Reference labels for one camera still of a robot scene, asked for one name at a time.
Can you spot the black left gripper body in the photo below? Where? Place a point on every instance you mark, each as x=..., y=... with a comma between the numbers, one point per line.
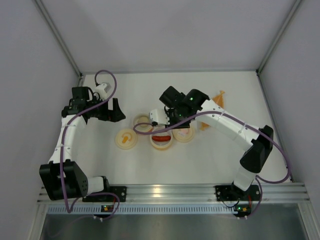
x=109, y=113

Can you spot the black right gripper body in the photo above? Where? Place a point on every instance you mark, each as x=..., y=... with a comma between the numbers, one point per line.
x=178, y=124

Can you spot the white steamed bun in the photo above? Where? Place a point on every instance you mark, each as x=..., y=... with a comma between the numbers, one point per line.
x=143, y=123

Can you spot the long red sausage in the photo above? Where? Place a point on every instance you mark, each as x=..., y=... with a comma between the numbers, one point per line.
x=161, y=138

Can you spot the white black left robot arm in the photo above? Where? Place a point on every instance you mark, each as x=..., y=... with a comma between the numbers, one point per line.
x=61, y=176

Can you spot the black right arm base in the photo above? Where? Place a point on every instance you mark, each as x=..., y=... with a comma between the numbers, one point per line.
x=229, y=193

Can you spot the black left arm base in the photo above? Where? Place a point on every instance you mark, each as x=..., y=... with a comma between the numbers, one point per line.
x=117, y=193

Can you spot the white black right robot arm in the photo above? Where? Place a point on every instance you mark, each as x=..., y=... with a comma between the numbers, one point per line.
x=256, y=142

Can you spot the pink-based bowl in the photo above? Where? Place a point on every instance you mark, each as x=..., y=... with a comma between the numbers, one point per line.
x=134, y=122

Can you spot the orange-based bowl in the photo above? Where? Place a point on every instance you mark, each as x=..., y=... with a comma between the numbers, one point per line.
x=162, y=146

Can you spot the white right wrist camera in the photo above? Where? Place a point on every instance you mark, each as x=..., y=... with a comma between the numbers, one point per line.
x=159, y=117

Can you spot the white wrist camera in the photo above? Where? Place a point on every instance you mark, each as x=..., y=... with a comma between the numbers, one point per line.
x=102, y=90
x=159, y=117

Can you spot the cream lid with pink handle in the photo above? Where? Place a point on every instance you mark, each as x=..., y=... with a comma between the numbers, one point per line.
x=184, y=135

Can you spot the cream lid with orange handle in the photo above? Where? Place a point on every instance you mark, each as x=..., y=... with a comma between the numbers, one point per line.
x=126, y=139

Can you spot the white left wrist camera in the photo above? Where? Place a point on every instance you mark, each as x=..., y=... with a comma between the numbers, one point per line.
x=102, y=90

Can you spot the left aluminium frame post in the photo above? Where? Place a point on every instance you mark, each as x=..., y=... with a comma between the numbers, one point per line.
x=43, y=11

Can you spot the aluminium frame post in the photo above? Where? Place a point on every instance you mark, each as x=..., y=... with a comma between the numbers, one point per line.
x=283, y=27
x=43, y=11

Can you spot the right aluminium frame post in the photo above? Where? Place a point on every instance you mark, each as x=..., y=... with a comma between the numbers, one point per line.
x=283, y=27

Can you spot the slotted grey cable duct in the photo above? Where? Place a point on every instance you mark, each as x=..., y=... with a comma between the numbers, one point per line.
x=158, y=209

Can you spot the aluminium mounting rail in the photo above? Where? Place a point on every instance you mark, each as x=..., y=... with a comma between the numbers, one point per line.
x=205, y=193

